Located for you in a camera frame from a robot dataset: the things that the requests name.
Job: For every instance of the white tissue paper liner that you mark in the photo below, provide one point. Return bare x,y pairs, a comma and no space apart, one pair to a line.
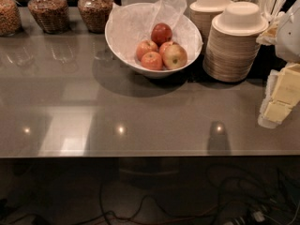
131,25

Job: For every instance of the right glass jar of cereal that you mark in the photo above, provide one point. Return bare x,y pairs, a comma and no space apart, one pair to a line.
95,14

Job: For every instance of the left glass jar of cereal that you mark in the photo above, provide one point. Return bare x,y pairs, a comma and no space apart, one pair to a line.
10,19

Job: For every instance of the rear stack of paper bowls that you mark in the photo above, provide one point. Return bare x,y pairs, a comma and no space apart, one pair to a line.
202,12

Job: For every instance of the dark red apple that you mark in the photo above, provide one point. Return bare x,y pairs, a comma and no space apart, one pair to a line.
161,33

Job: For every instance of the white ceramic bowl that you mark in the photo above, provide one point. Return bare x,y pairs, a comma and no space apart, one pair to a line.
150,70

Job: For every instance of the middle glass jar of cereal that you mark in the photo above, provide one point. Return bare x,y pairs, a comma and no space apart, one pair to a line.
52,16

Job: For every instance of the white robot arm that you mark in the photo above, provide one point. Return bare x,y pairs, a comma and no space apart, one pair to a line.
287,39

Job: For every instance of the left orange-red apple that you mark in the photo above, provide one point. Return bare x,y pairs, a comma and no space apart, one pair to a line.
144,47

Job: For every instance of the glass jar of cereal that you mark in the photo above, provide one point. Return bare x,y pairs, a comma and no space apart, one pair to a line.
95,14
52,16
10,19

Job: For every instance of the yellow-red apple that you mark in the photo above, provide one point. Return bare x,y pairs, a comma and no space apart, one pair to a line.
174,57

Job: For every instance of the hidden middle red apple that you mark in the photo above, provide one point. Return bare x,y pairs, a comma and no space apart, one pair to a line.
165,45

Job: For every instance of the front orange-red apple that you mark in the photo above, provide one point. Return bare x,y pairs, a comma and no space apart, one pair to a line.
152,61

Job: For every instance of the orange-red apple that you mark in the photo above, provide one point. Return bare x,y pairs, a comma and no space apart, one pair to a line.
144,47
152,61

